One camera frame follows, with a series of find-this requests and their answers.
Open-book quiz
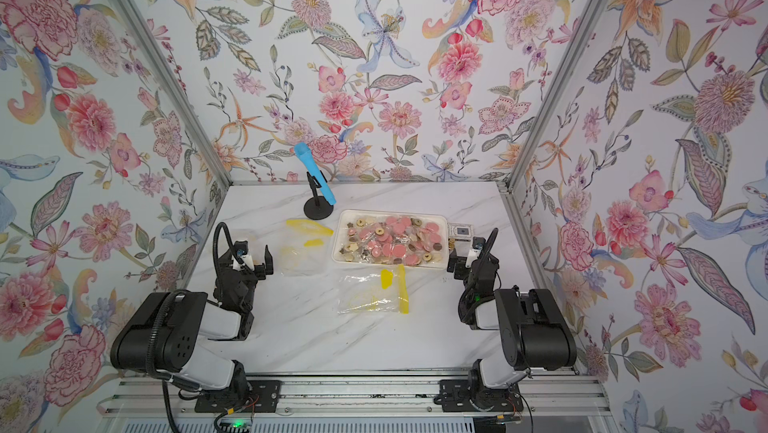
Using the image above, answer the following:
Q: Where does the white rectangular tray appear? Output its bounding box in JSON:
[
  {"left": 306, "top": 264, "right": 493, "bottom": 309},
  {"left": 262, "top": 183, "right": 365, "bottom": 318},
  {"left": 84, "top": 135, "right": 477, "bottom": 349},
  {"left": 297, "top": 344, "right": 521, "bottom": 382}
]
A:
[{"left": 331, "top": 209, "right": 451, "bottom": 269}]

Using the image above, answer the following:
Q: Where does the black microphone stand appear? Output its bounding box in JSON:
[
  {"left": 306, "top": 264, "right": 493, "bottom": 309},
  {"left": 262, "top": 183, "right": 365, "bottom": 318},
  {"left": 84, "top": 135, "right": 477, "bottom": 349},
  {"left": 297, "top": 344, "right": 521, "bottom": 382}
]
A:
[{"left": 303, "top": 173, "right": 334, "bottom": 221}]

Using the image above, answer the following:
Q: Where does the black mounting plate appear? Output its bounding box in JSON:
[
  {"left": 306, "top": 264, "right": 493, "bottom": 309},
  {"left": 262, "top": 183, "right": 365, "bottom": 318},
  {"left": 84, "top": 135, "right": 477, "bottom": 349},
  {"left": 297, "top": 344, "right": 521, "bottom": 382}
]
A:
[
  {"left": 433, "top": 379, "right": 525, "bottom": 414},
  {"left": 194, "top": 380, "right": 282, "bottom": 414}
]

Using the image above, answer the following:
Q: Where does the pile of poured cookies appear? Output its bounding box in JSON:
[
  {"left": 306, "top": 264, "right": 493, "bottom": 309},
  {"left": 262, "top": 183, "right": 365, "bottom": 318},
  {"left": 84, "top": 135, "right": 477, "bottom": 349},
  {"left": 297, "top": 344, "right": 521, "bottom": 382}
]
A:
[{"left": 337, "top": 213, "right": 446, "bottom": 266}]

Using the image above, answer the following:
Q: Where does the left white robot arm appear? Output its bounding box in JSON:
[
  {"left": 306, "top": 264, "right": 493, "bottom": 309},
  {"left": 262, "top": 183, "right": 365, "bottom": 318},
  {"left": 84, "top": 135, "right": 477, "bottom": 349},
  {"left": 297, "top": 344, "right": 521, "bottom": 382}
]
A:
[{"left": 110, "top": 241, "right": 274, "bottom": 409}]

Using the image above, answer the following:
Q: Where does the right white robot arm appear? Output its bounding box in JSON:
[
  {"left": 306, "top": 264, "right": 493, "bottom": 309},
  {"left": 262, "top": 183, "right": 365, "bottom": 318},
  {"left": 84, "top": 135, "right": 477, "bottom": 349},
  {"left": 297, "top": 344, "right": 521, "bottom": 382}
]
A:
[{"left": 447, "top": 246, "right": 577, "bottom": 410}]

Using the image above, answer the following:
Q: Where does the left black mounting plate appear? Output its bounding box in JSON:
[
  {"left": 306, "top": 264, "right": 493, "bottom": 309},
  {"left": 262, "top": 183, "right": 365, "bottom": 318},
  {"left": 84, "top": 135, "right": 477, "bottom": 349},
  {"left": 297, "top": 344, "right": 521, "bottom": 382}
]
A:
[{"left": 194, "top": 380, "right": 282, "bottom": 414}]

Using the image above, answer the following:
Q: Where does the ziploc bag of cookies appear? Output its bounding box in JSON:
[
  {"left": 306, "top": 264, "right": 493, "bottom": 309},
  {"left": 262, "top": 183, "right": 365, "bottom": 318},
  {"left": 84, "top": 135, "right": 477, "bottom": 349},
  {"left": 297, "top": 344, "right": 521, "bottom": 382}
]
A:
[
  {"left": 275, "top": 219, "right": 334, "bottom": 276},
  {"left": 337, "top": 265, "right": 410, "bottom": 315}
]

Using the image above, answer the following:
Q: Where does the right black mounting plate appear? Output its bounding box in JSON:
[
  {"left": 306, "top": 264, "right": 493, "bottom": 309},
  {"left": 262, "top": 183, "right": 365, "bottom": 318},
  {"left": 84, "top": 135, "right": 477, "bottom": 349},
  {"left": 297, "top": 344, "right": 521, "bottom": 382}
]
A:
[{"left": 433, "top": 379, "right": 525, "bottom": 414}]

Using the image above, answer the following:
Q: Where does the small QR code box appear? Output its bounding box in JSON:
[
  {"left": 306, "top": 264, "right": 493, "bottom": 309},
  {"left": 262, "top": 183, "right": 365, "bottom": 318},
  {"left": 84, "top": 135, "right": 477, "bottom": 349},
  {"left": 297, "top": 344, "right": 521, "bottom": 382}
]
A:
[{"left": 448, "top": 224, "right": 474, "bottom": 242}]

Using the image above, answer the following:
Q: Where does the blue microphone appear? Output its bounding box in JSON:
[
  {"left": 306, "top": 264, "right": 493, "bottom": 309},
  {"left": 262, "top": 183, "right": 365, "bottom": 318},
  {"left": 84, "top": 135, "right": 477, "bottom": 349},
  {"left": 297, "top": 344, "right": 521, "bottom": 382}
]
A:
[{"left": 294, "top": 143, "right": 336, "bottom": 206}]

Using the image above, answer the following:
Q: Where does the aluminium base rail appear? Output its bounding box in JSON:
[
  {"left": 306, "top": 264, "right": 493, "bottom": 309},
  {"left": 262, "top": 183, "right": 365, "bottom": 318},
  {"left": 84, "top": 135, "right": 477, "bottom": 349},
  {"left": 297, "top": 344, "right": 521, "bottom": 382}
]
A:
[{"left": 96, "top": 369, "right": 611, "bottom": 419}]

